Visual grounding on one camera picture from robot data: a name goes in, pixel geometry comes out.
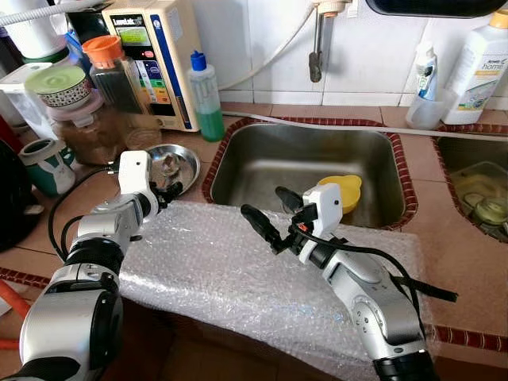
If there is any white ionizer hose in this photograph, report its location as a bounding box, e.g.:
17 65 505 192
218 4 318 92

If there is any clear glass food container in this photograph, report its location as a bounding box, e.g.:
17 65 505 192
452 163 508 231

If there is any yellow plastic bowl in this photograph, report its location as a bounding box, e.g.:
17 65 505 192
317 175 364 214

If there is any blue plastic packet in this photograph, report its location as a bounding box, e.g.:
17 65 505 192
65 32 92 72

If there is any shallow steel bowl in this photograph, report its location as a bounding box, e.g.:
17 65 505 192
147 143 202 195

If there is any black hanging pan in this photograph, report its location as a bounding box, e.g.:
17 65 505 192
365 0 508 18

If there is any steel sink basin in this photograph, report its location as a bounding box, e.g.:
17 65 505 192
202 119 418 231
433 135 508 243

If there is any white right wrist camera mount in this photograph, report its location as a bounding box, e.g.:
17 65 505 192
298 183 344 267

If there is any black tape strip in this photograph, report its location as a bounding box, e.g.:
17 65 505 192
413 275 459 302

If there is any clear drinking glass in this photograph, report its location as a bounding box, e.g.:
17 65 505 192
123 111 164 152

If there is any black kettle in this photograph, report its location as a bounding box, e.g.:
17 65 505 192
0 139 44 251

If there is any white jug with green base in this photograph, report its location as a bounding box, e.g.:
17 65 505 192
4 0 72 64

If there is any thin white counter pipe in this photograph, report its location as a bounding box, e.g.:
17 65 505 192
222 110 508 144

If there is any patterned container with green lid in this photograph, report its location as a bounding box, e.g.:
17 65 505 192
24 65 92 108

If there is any orange hose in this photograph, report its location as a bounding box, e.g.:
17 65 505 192
0 278 33 350

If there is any grey corrugated hose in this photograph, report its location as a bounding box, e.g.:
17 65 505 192
0 0 112 26

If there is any white detergent bottle orange cap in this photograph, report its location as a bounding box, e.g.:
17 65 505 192
443 10 508 125

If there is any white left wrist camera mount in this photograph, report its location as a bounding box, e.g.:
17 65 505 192
117 149 160 219

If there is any clear plastic cup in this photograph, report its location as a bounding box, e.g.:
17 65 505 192
405 86 455 130

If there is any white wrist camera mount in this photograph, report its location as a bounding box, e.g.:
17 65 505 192
298 183 344 267
117 149 160 219

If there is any clear bubble wrap sheet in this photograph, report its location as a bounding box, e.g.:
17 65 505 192
119 198 433 378

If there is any brown powder jar pink lid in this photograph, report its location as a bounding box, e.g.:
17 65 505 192
49 91 128 165

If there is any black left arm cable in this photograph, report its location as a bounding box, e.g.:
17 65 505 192
48 163 120 263

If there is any glass jar with orange lid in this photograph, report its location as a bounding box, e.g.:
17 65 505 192
82 34 148 116

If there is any beige water ionizer appliance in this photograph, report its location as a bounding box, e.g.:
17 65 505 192
102 0 203 132

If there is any steel wall faucet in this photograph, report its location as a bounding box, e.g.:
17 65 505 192
308 0 350 84

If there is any white translucent plastic container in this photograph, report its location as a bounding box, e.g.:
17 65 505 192
0 62 56 140

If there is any small round green lid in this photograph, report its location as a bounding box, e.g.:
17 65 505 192
472 198 508 225

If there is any green dish soap bottle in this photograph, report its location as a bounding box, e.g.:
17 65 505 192
187 52 225 142

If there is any green and white mug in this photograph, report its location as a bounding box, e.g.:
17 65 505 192
17 139 76 197

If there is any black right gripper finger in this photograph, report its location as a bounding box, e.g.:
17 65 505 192
241 204 286 256
275 187 306 214

